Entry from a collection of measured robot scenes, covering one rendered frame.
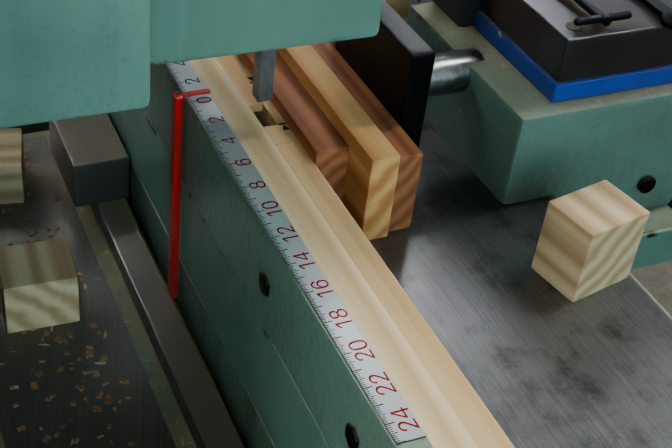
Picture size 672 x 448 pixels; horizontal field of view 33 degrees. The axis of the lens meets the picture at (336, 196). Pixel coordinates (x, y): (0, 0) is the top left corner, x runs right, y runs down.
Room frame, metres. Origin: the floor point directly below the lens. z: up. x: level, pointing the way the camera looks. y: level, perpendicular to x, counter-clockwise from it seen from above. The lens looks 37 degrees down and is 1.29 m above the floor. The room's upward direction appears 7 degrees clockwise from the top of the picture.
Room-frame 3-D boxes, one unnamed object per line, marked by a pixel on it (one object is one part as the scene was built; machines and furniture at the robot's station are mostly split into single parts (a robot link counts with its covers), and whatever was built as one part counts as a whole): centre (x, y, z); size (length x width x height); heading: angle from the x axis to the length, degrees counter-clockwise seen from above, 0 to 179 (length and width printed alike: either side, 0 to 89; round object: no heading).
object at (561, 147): (0.63, -0.12, 0.92); 0.15 x 0.13 x 0.09; 29
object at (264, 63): (0.54, 0.05, 0.97); 0.01 x 0.01 x 0.05; 29
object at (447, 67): (0.58, -0.04, 0.95); 0.09 x 0.07 x 0.09; 29
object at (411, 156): (0.58, 0.01, 0.93); 0.20 x 0.02 x 0.05; 29
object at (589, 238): (0.48, -0.14, 0.92); 0.04 x 0.03 x 0.05; 130
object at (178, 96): (0.52, 0.08, 0.89); 0.02 x 0.01 x 0.14; 119
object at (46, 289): (0.50, 0.17, 0.82); 0.04 x 0.04 x 0.04; 26
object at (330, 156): (0.58, 0.05, 0.92); 0.18 x 0.02 x 0.05; 29
